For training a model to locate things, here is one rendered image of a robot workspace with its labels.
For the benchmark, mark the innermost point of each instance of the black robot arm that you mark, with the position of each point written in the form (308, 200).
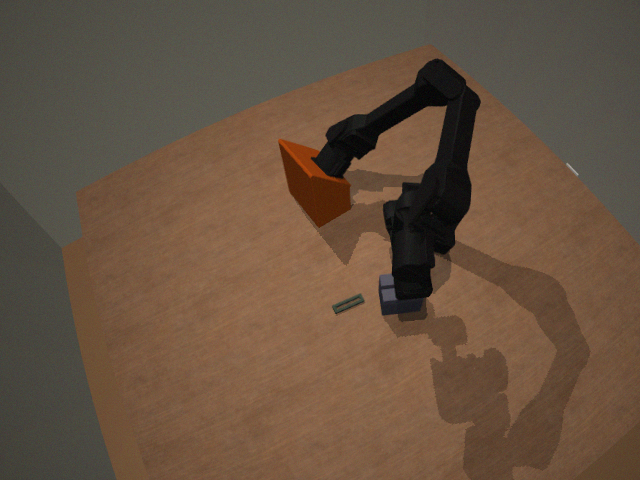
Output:
(445, 190)

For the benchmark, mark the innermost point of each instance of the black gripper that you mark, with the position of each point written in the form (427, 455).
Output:
(404, 290)

